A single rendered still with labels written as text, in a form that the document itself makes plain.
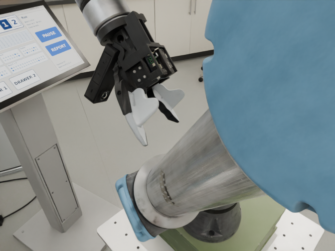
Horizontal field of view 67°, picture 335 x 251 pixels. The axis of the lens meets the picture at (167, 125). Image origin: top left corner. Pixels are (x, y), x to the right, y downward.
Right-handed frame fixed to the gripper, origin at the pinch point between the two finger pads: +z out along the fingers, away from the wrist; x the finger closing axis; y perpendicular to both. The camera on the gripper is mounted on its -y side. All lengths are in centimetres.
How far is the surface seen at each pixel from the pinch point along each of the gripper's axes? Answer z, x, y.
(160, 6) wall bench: -115, 259, -59
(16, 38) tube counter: -52, 29, -49
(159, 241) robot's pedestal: 25.7, 11.4, -22.2
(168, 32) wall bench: -90, 276, -70
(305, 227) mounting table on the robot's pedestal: 43, 30, 10
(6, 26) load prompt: -57, 28, -49
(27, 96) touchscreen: -31, 23, -51
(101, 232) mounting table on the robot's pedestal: 17.0, 8.0, -34.9
